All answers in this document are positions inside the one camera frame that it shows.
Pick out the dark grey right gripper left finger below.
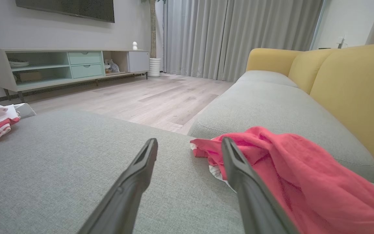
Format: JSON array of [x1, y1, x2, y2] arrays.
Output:
[[77, 138, 158, 234]]

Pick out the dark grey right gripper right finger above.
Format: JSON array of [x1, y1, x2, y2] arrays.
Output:
[[221, 136, 299, 234]]

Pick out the red shorts with white waistband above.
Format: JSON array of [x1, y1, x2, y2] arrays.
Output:
[[190, 126, 374, 234]]

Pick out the grey and yellow sofa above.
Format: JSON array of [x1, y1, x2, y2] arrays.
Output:
[[0, 42, 374, 234]]

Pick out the white ribbed plant pot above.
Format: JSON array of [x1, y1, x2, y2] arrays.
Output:
[[148, 58, 161, 77]]

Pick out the grey plush toy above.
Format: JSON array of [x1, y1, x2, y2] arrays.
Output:
[[104, 58, 120, 73]]

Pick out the mint green cabinet drawer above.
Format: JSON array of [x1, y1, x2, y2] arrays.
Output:
[[71, 64, 104, 79], [69, 51, 102, 65]]

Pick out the white cabinet door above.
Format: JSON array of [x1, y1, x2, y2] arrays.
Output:
[[128, 51, 150, 73]]

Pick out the small yellow sofa back cushion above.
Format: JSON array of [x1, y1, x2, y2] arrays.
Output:
[[288, 49, 337, 95]]

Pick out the large yellow sofa back cushion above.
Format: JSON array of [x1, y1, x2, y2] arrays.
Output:
[[310, 42, 374, 189]]

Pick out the brown cardboard box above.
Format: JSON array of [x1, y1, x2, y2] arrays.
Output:
[[18, 71, 42, 83]]

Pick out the brown tree trunk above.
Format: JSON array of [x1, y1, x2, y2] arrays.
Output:
[[149, 0, 158, 59]]

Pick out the grey pleated curtain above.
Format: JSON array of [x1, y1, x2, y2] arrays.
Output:
[[163, 0, 324, 82]]

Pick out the pale shallow bowl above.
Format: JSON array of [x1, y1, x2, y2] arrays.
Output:
[[8, 58, 30, 68]]

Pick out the black wall television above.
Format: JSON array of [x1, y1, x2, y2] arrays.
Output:
[[15, 0, 115, 23]]

